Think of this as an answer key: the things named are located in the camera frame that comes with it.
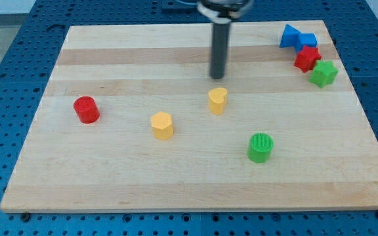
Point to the green cylinder block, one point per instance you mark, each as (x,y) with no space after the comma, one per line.
(260,147)

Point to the blue perforated table frame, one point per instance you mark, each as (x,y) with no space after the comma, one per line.
(27,65)

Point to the blue cube block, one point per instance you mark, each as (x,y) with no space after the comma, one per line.
(305,39)

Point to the red cylinder block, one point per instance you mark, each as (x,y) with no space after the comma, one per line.
(86,109)

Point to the yellow heart block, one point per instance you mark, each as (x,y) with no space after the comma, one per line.
(217,100)

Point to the wooden board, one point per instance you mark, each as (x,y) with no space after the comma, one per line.
(325,154)

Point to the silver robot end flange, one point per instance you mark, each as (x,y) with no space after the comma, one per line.
(224,11)

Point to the blue triangle block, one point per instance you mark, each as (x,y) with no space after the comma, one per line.
(289,36)

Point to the yellow hexagon block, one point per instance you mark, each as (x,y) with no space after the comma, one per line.
(162,125)

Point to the red star block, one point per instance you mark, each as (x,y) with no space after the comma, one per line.
(306,58)

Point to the green star block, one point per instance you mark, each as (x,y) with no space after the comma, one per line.
(324,73)

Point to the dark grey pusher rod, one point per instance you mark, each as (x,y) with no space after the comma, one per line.
(219,50)

